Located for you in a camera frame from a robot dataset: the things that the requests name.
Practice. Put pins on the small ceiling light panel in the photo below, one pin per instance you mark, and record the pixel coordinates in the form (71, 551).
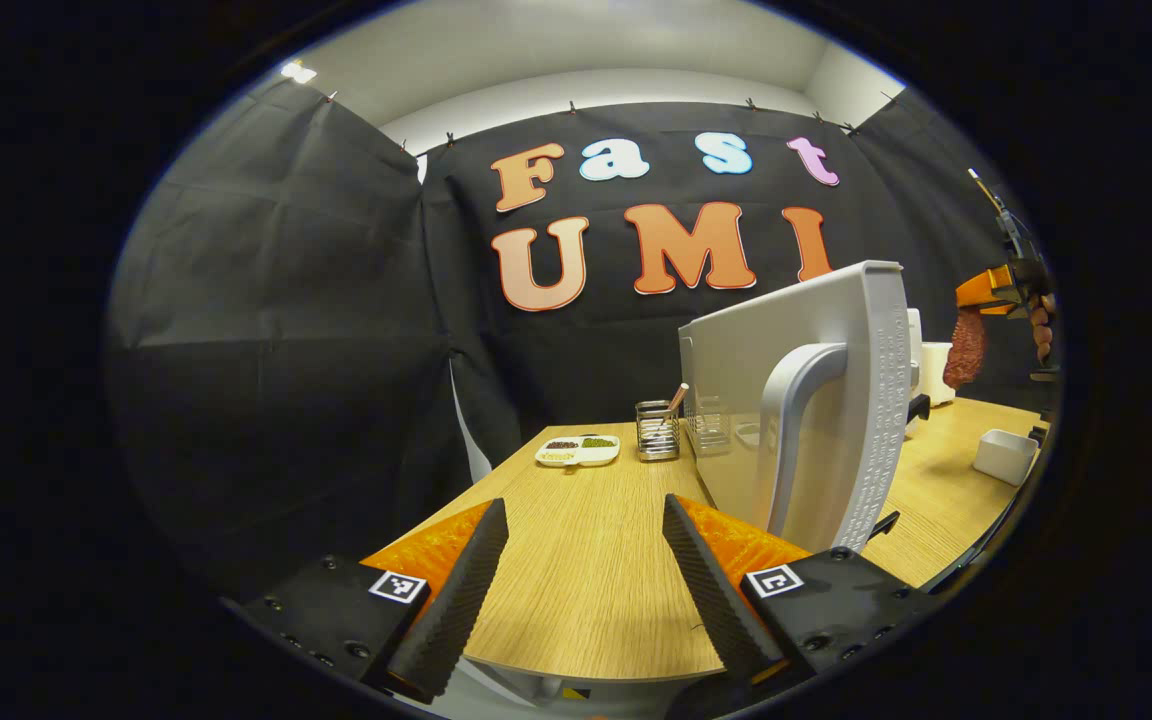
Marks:
(298, 73)

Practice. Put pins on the white microwave oven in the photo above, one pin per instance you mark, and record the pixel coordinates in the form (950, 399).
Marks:
(736, 400)

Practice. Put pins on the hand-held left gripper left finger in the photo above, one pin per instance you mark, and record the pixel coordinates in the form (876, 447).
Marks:
(461, 600)

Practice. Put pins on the white toaster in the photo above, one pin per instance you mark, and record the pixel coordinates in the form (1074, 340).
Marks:
(938, 375)

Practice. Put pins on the red raw meat piece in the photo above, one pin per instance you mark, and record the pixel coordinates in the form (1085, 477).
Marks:
(966, 350)

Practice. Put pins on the white rectangular tray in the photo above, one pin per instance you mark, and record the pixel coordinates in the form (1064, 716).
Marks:
(1004, 458)

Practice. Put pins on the brown wooden stick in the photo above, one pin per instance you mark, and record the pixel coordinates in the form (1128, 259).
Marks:
(678, 398)

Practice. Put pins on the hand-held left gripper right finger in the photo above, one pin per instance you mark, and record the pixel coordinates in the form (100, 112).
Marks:
(711, 600)

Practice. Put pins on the white sectioned bean dish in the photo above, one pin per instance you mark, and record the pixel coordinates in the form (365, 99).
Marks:
(576, 452)

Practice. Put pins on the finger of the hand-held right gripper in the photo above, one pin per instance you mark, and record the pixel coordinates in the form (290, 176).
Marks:
(984, 288)

